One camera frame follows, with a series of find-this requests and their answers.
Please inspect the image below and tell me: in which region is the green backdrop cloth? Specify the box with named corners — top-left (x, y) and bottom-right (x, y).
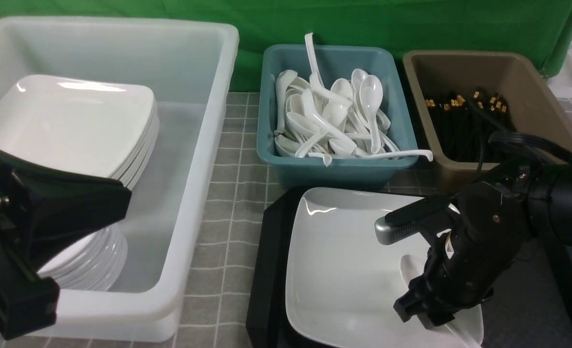
top-left (0, 0), bottom-right (572, 92)

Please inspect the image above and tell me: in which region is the pile of white spoons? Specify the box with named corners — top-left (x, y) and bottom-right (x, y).
top-left (270, 32), bottom-right (434, 167)

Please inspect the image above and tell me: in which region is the stack of white square plates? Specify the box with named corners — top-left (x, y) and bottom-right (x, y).
top-left (0, 74), bottom-right (160, 189)

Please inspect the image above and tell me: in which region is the black serving tray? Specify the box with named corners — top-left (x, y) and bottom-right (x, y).
top-left (246, 188), bottom-right (572, 348)

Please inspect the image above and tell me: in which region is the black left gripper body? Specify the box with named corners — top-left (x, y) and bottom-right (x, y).
top-left (0, 150), bottom-right (132, 341)

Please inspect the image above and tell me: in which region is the stack of small white bowls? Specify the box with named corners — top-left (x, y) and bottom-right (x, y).
top-left (38, 223), bottom-right (128, 291)

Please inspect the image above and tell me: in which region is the large translucent white tub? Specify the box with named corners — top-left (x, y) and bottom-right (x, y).
top-left (0, 17), bottom-right (239, 342)

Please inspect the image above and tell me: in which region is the white square rice plate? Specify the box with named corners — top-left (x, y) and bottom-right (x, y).
top-left (284, 188), bottom-right (464, 348)

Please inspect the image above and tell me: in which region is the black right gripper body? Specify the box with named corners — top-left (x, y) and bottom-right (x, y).
top-left (385, 181), bottom-right (533, 329)

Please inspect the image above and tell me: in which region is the pile of black chopsticks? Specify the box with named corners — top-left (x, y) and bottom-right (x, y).
top-left (424, 87), bottom-right (515, 164)

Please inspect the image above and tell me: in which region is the brown plastic bin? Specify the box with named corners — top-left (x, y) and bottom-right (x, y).
top-left (403, 50), bottom-right (572, 192)

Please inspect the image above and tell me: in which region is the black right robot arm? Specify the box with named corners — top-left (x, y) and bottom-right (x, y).
top-left (375, 131), bottom-right (572, 328)

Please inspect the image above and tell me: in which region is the white spoon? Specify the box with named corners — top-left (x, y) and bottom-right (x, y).
top-left (400, 255), bottom-right (484, 348)

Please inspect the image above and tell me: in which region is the teal plastic bin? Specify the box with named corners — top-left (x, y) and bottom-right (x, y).
top-left (257, 44), bottom-right (418, 189)

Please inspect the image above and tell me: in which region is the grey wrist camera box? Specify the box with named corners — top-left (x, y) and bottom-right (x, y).
top-left (374, 217), bottom-right (420, 246)

